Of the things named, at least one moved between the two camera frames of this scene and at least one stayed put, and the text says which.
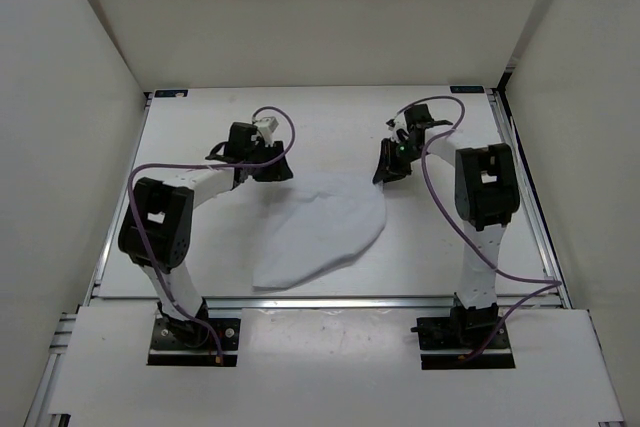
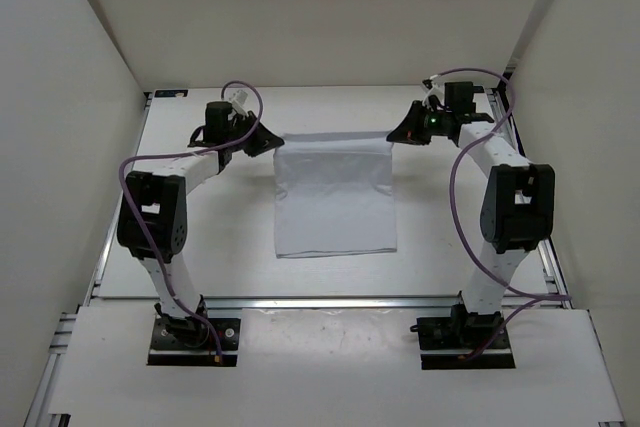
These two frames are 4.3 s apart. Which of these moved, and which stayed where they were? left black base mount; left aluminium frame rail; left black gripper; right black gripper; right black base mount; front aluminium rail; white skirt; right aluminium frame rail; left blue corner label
Moved: left black gripper; right black gripper; white skirt
Stayed: left blue corner label; front aluminium rail; left black base mount; left aluminium frame rail; right black base mount; right aluminium frame rail
